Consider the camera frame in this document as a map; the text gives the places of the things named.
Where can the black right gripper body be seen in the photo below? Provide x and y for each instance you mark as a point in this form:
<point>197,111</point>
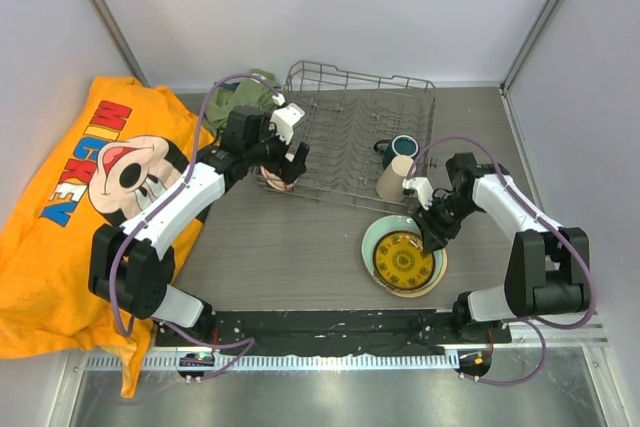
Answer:
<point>447,214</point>

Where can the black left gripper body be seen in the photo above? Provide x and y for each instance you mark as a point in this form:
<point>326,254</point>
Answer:
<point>271,153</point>

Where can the white red patterned bowl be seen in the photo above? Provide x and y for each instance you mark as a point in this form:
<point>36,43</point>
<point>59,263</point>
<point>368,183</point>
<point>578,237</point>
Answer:
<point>275,182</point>

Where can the yellow patterned small plate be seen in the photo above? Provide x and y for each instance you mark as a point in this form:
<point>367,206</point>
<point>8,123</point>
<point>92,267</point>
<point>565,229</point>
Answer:
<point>400,262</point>

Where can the light green flower plate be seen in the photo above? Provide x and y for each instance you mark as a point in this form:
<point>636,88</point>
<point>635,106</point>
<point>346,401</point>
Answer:
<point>381,228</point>

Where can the cream bird painted plate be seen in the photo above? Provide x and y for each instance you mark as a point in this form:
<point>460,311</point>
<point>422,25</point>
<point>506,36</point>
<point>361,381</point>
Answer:
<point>440,270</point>

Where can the beige paper cup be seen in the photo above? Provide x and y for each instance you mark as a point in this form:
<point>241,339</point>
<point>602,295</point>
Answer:
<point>389,186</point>

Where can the dark green mug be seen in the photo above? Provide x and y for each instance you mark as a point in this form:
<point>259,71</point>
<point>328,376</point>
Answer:
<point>389,149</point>

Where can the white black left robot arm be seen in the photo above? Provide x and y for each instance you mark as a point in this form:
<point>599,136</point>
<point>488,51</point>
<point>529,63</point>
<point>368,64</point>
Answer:
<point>132,259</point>

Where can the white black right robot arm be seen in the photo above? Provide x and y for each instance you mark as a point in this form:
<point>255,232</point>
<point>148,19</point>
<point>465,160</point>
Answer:
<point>547,272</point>

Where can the green crumpled cloth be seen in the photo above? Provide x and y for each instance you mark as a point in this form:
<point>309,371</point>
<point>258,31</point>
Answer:
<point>240,92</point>

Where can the orange Mickey t-shirt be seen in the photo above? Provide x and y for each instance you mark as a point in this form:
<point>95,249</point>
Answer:
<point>46,305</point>

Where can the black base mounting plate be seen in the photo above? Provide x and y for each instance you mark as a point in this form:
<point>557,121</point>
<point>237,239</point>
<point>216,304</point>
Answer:
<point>338,333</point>

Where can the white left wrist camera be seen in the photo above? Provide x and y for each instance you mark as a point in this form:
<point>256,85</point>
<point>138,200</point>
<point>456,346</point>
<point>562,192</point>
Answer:
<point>285,117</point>

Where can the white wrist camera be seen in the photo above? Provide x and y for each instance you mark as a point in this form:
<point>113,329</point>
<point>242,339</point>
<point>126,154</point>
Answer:
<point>285,117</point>
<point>423,189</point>

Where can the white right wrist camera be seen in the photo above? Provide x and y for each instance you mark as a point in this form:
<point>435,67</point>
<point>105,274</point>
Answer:
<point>423,189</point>

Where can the grey wire dish rack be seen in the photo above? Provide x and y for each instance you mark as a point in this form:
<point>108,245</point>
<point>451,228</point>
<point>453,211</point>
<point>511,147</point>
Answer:
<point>346,113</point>

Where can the white slotted cable duct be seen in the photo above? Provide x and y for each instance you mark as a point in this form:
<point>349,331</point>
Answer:
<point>185,361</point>

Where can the grey aluminium frame post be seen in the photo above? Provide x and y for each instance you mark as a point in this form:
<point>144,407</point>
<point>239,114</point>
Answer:
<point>114,32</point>

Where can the right aluminium frame post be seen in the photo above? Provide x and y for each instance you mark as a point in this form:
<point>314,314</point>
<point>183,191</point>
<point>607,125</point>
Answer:
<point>532,38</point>

